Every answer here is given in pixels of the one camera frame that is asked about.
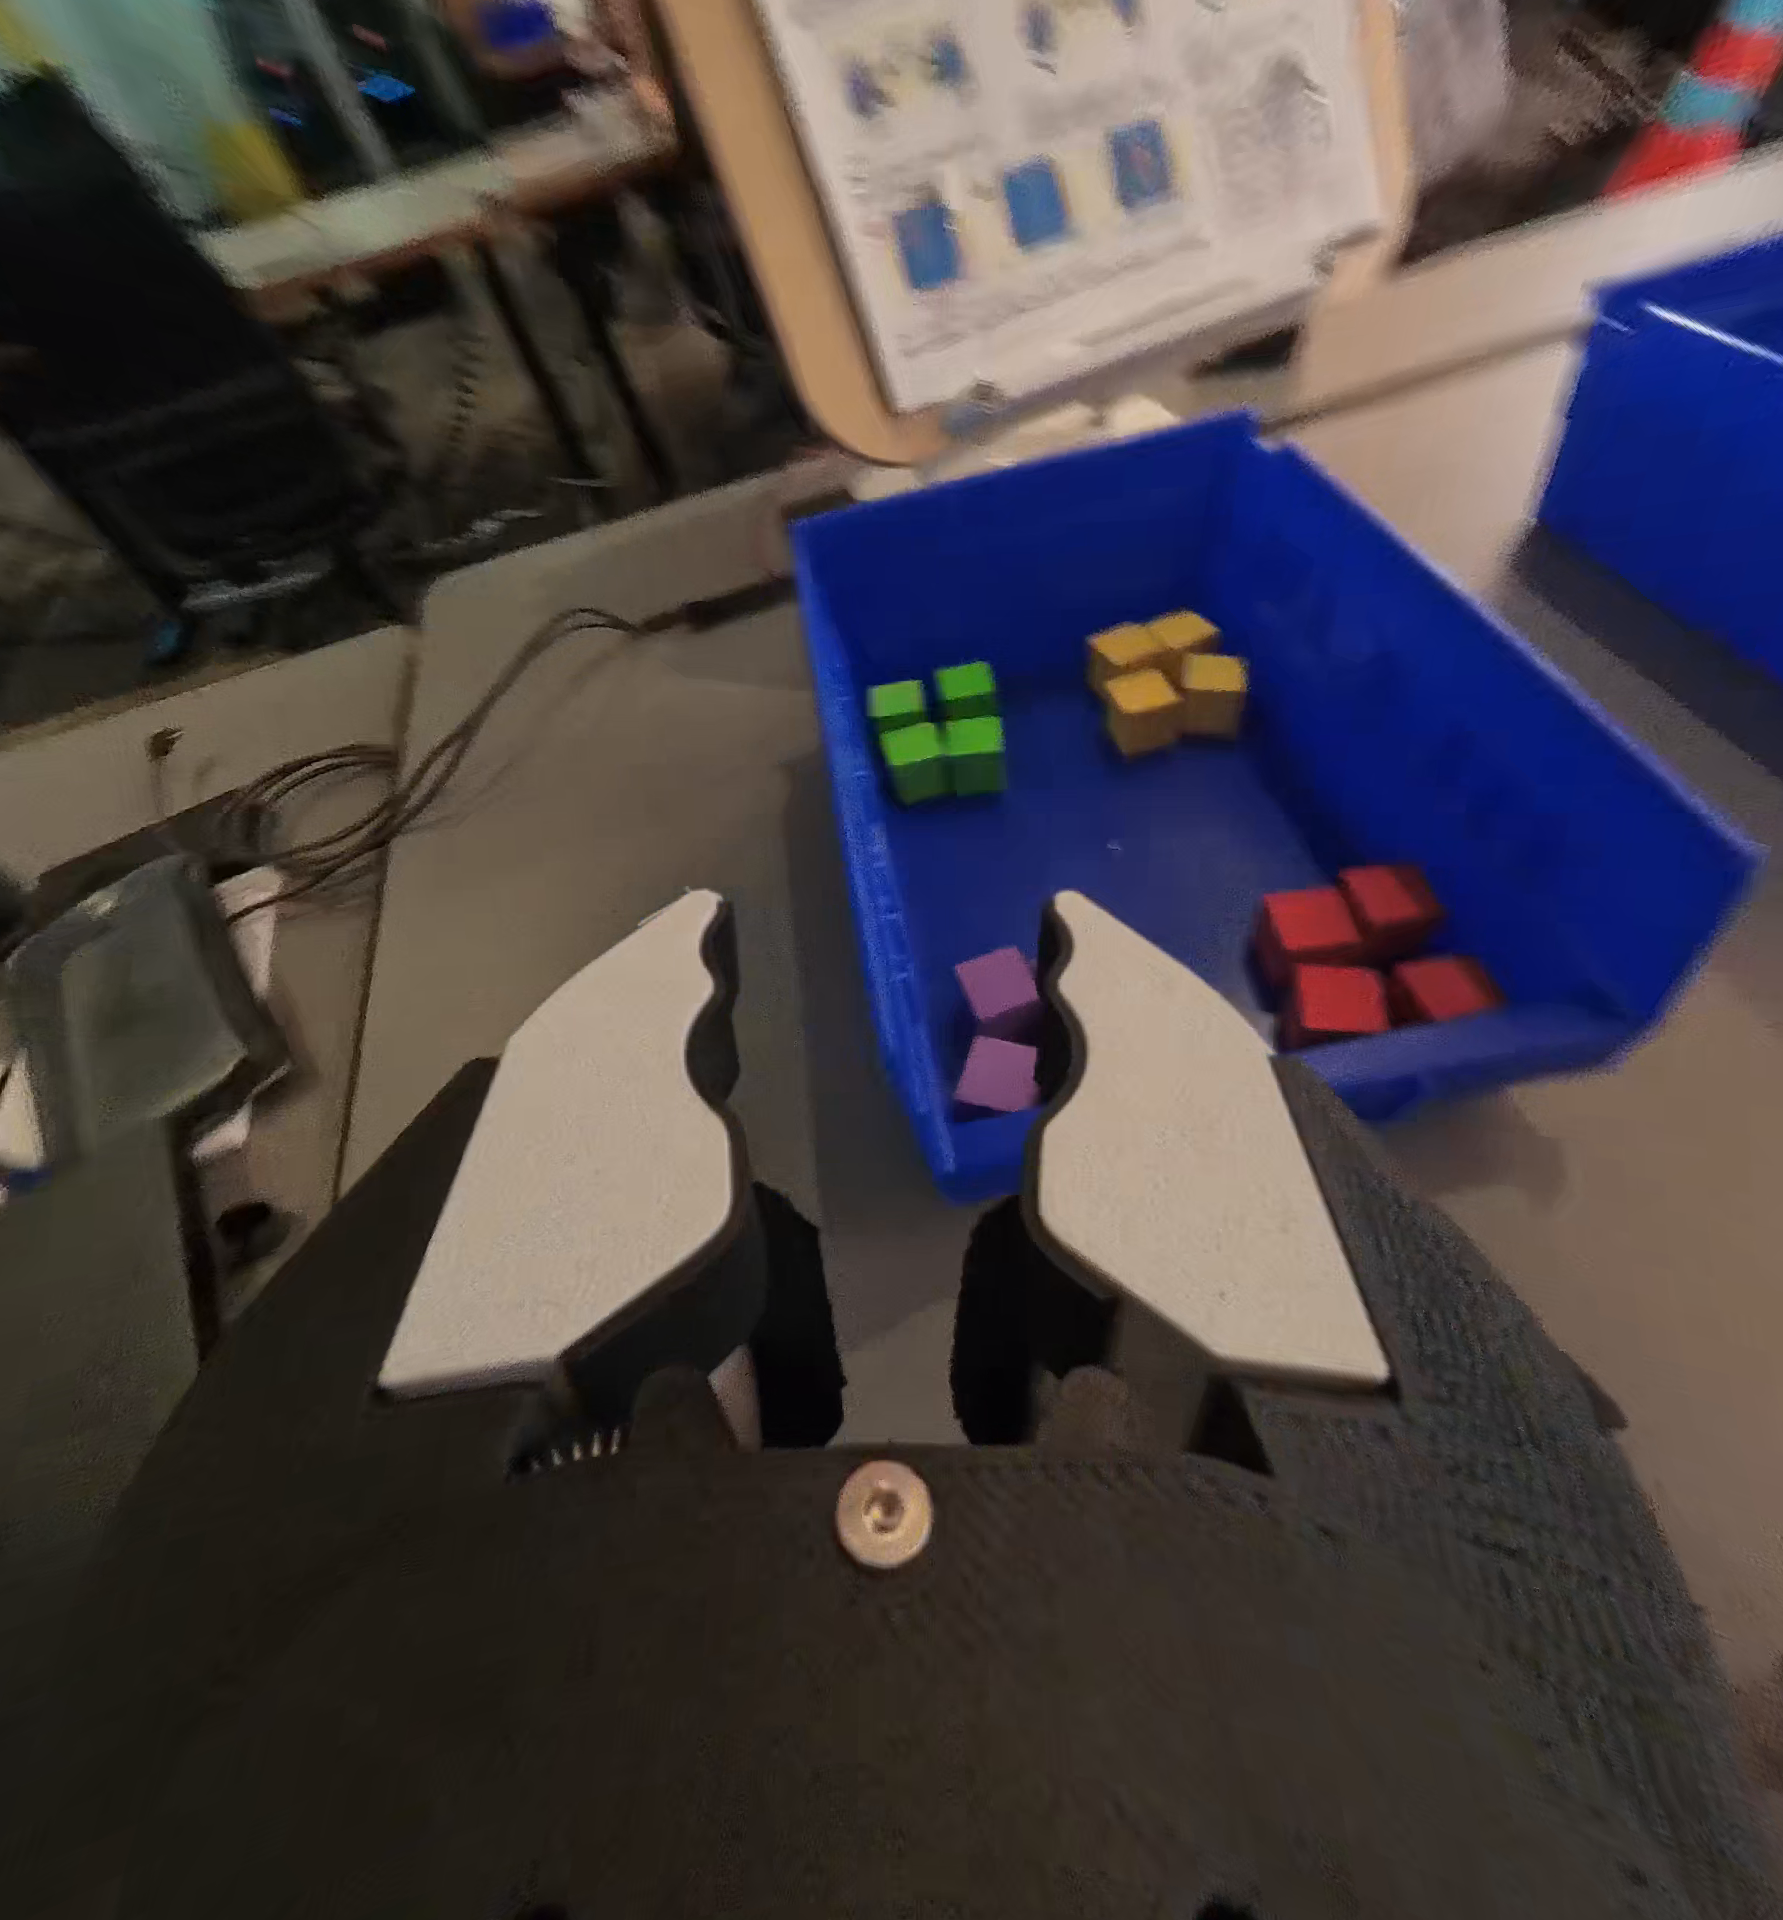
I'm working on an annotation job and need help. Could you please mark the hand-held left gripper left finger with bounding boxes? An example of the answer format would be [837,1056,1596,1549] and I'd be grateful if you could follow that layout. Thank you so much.
[375,889,845,1452]

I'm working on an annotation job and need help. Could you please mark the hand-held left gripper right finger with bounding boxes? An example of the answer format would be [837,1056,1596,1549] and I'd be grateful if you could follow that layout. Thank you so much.
[951,892,1391,1452]

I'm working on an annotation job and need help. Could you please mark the blue plastic bin with cubes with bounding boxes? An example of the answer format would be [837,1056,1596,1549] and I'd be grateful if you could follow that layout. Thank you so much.
[789,412,1764,1206]

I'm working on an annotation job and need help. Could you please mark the purple wooden cube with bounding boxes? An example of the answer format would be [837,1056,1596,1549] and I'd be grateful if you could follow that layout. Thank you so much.
[953,947,1043,1040]
[953,1034,1043,1121]

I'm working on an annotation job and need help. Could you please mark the empty blue plastic bin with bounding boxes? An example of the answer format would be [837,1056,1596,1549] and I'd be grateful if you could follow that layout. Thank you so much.
[1534,211,1783,739]

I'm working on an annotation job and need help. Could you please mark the black chair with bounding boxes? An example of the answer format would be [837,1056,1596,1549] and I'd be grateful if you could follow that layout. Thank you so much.
[0,74,383,632]

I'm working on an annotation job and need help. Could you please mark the instruction sheet on wooden board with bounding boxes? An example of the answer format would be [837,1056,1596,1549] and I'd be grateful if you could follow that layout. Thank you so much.
[651,0,1409,469]

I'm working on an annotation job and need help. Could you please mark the black cable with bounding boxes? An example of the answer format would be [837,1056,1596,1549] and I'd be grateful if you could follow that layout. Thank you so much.
[147,600,795,902]

